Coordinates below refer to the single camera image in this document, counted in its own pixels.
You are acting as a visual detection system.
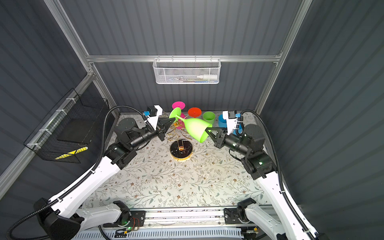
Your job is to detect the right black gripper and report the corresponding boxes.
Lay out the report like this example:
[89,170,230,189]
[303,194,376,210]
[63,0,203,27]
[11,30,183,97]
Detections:
[205,126,249,158]

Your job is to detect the blue wine glass front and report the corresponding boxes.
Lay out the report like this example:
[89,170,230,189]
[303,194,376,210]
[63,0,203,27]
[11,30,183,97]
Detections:
[218,114,227,128]

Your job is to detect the light green wine glass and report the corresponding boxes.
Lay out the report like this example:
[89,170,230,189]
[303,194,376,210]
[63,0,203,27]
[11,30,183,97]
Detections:
[203,112,216,125]

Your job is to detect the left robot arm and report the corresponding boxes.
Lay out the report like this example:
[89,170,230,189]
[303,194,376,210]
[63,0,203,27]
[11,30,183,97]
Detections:
[34,118,175,240]

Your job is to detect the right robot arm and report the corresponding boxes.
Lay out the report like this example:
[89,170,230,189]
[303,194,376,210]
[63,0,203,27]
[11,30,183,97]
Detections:
[205,124,328,240]

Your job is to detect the pink wine glass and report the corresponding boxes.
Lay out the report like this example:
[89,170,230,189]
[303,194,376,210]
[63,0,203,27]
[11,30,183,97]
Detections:
[172,101,186,130]

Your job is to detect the gold wine glass rack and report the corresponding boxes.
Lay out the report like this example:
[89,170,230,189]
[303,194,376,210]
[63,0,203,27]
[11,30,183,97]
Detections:
[167,126,193,162]

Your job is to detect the red wine glass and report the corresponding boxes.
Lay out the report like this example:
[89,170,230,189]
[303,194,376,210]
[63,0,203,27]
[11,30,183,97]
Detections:
[188,107,202,118]

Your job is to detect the floral table mat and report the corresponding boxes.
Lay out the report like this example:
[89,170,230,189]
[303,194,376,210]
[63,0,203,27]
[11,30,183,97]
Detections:
[83,128,270,209]

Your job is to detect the white marker in basket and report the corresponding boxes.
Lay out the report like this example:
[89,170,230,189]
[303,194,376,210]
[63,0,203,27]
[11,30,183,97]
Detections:
[197,75,219,81]

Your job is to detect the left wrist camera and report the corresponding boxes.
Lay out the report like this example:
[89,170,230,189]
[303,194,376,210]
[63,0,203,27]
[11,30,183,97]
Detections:
[144,105,163,131]

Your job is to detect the right black cable conduit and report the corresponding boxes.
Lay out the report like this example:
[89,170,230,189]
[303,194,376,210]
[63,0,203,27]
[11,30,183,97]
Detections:
[239,109,319,240]

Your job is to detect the black cable conduit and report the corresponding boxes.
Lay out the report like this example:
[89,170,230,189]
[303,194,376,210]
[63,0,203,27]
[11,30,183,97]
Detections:
[239,109,319,240]
[5,104,146,240]

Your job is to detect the white wire mesh basket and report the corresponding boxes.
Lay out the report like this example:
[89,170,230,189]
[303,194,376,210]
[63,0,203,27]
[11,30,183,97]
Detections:
[153,57,222,85]

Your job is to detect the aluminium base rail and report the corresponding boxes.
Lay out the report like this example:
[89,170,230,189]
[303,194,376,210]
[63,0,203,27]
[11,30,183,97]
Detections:
[71,206,301,240]

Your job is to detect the black wire basket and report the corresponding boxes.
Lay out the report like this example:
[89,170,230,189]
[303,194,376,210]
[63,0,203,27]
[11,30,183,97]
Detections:
[24,90,110,164]

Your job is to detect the left black cable conduit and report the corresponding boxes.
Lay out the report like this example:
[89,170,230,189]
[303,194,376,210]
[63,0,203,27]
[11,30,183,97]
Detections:
[5,104,146,240]

